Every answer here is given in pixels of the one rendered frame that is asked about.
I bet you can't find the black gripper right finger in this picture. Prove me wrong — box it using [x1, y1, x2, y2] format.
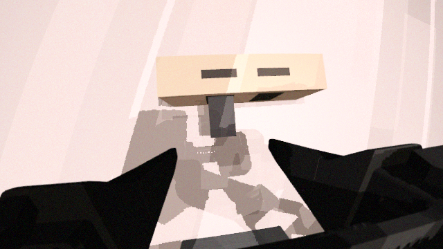
[269, 139, 422, 231]

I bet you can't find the black two-prong plug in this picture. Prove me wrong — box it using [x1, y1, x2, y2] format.
[208, 95, 236, 138]

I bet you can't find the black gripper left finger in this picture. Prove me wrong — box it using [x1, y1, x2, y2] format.
[0, 148, 178, 249]

